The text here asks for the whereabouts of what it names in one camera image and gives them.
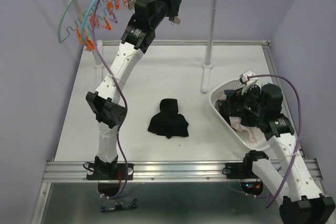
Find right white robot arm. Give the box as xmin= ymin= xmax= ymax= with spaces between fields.
xmin=217 ymin=84 xmax=335 ymax=223

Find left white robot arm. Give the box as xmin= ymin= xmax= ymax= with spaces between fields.
xmin=85 ymin=0 xmax=182 ymax=179

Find white perforated plastic basket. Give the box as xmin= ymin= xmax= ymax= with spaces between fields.
xmin=208 ymin=79 xmax=270 ymax=157

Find pink plastic bag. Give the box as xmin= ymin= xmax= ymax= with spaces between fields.
xmin=229 ymin=116 xmax=265 ymax=142

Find white clothes rack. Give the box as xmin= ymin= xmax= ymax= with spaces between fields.
xmin=56 ymin=0 xmax=221 ymax=93

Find wooden trouser hanger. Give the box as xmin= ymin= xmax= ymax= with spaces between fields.
xmin=123 ymin=0 xmax=136 ymax=10

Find black eyeglasses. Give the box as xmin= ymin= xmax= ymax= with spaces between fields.
xmin=100 ymin=199 xmax=138 ymax=213

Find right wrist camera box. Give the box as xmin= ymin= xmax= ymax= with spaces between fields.
xmin=239 ymin=69 xmax=258 ymax=95

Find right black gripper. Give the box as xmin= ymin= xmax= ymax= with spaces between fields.
xmin=218 ymin=82 xmax=266 ymax=116

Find black shorts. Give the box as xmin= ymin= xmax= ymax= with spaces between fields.
xmin=148 ymin=98 xmax=189 ymax=139
xmin=216 ymin=98 xmax=260 ymax=127

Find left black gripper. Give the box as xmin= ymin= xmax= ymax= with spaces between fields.
xmin=150 ymin=0 xmax=181 ymax=29

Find navy underwear beige waistband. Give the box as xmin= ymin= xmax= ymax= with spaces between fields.
xmin=224 ymin=90 xmax=235 ymax=96

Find aluminium mounting rail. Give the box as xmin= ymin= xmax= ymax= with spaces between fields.
xmin=43 ymin=158 xmax=323 ymax=184

